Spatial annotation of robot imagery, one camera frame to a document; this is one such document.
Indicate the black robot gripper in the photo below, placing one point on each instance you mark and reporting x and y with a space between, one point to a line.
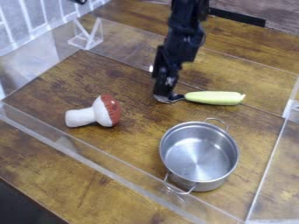
182 43

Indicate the green handled metal spoon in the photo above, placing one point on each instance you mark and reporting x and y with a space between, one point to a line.
206 97

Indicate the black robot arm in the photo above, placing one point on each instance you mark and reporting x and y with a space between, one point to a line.
185 9

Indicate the red and white toy mushroom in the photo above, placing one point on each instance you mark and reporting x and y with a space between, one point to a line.
105 112

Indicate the black strip on table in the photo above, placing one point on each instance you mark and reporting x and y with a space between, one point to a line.
238 17

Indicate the small stainless steel pot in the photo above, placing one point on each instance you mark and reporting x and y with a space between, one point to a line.
199 155

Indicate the clear acrylic triangular bracket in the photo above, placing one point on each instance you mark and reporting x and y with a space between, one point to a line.
87 39

